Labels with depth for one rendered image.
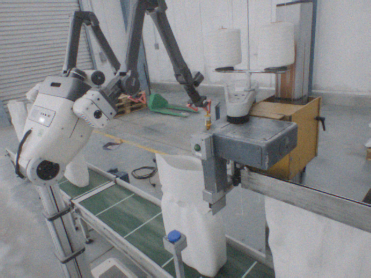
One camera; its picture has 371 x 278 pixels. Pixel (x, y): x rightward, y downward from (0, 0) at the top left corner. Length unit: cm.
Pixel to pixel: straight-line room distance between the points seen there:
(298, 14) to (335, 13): 487
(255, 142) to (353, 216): 41
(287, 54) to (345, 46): 502
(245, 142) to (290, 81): 51
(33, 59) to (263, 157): 791
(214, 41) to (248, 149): 54
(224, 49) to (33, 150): 92
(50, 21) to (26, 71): 151
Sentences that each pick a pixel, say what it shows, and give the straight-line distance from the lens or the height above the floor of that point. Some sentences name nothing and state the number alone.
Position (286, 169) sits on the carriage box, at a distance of 128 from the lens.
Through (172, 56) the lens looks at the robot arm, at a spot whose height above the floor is 159.
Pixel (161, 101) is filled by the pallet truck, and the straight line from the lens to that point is 681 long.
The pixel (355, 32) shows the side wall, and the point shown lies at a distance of 610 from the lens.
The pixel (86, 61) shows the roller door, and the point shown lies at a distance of 903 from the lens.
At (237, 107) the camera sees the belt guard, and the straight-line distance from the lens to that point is 108.
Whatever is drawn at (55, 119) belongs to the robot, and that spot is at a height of 142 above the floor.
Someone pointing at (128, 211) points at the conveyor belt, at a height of 38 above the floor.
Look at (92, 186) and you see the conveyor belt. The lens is 290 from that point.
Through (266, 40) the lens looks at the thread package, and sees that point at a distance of 115.
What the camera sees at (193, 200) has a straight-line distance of 146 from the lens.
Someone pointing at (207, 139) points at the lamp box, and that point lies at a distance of 101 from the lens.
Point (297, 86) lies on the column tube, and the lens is 136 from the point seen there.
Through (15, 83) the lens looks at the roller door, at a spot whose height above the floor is 95.
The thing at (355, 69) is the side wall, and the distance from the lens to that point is 616.
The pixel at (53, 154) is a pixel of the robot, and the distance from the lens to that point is 132.
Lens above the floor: 169
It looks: 21 degrees down
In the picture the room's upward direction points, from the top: 7 degrees counter-clockwise
